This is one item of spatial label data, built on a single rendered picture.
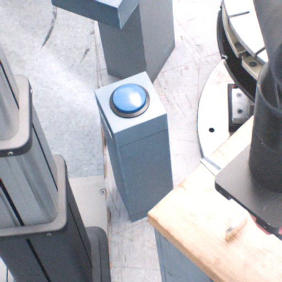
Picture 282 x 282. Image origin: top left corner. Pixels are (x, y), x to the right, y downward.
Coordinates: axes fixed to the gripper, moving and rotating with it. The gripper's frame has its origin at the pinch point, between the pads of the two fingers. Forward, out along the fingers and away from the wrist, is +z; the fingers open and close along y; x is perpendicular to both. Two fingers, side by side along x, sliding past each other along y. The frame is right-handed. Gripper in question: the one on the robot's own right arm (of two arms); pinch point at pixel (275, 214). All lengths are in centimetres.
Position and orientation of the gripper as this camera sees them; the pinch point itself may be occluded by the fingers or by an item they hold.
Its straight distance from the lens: 66.5
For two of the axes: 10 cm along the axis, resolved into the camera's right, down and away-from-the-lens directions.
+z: 0.7, 5.4, 8.4
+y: 7.1, -6.2, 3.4
